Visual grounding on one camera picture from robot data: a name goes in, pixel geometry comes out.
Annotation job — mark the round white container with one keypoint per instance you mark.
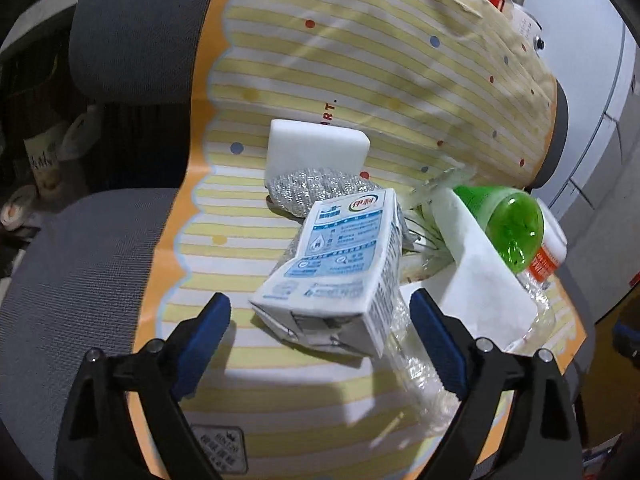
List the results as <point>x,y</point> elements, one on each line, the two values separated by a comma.
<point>15,210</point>

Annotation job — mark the clear plastic wrapper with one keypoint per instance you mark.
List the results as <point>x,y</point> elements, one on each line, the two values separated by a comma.
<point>430,195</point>

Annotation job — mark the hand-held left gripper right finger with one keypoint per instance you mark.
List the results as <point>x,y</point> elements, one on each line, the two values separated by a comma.
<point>440,347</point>

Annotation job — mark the white tissue paper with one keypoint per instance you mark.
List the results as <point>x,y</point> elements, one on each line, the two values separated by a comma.
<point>475,280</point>

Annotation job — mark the blue and white milk carton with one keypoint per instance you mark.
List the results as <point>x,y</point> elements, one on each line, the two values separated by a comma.
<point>340,260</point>

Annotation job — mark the white appliance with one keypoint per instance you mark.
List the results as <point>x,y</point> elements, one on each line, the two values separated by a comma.
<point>527,27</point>

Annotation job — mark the red container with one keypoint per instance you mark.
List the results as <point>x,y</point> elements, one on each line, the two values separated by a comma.
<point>499,1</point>

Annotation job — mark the white plastic bag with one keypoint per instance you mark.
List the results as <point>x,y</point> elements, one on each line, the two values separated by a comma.
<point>50,155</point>

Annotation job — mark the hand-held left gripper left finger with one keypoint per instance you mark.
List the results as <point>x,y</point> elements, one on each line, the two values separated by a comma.
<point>202,347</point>

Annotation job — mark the grey office chair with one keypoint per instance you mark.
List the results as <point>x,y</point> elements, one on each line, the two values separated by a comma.
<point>125,35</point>

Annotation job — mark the steel wool scrubber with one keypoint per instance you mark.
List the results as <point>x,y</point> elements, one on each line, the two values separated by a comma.
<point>310,194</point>

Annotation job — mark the white sponge block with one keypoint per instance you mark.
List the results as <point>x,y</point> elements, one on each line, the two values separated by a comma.
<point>310,145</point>

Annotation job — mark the green plastic bottle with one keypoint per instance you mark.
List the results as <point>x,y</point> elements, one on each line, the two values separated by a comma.
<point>515,225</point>

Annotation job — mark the clear plastic bag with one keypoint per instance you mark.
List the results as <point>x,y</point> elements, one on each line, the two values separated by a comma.
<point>425,390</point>

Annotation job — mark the yellow striped cloth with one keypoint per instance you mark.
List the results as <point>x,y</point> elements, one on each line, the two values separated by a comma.
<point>350,60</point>

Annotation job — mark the white jar with orange label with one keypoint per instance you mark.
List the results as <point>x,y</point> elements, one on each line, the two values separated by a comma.
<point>547,255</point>

